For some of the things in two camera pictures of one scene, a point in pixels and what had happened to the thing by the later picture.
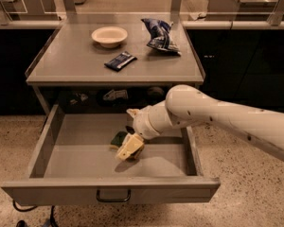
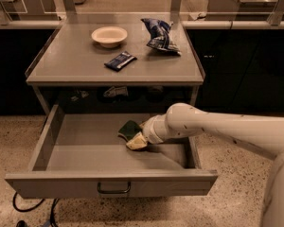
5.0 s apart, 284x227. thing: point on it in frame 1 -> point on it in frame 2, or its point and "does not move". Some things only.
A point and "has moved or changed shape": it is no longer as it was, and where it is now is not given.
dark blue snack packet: x=122 y=60 does not move
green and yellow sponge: x=117 y=140 has moved or changed shape
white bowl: x=109 y=37 does not move
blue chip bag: x=159 y=31 does not move
